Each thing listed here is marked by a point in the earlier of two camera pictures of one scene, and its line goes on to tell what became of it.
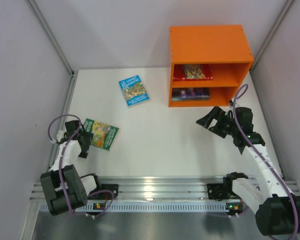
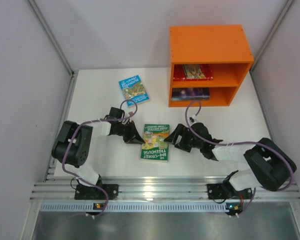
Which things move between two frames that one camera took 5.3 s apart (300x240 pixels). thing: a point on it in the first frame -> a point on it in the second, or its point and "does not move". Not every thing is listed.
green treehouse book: (104, 135) -> (155, 148)
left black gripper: (84, 142) -> (127, 132)
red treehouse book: (184, 72) does not move
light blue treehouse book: (133, 91) does not move
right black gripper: (220, 124) -> (182, 139)
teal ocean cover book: (190, 98) does not move
